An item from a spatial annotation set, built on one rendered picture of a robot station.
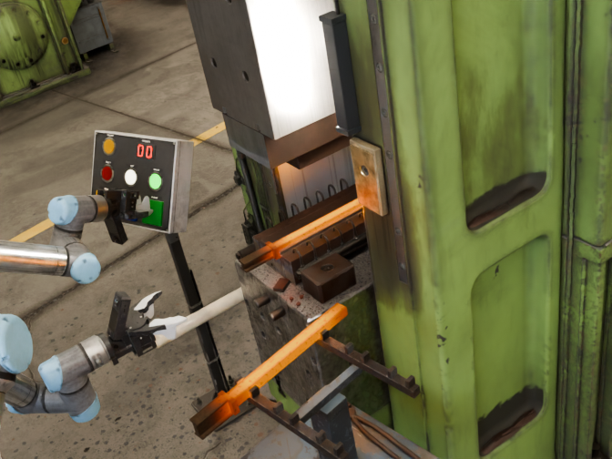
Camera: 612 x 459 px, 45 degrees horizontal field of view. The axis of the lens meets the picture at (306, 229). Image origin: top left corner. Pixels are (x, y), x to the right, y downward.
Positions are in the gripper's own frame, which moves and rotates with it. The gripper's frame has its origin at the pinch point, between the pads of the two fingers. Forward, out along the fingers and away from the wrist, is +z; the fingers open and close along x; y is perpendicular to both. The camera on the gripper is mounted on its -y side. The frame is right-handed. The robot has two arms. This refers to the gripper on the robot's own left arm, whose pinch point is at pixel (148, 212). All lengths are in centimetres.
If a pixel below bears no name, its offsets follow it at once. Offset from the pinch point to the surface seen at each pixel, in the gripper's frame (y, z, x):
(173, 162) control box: 15.9, 2.0, -6.2
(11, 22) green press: 91, 235, 372
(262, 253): -3.9, -5.9, -45.7
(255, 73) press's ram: 41, -31, -56
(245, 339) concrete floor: -63, 94, 23
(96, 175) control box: 8.4, 1.9, 24.6
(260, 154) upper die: 23, -18, -50
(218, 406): -27, -52, -69
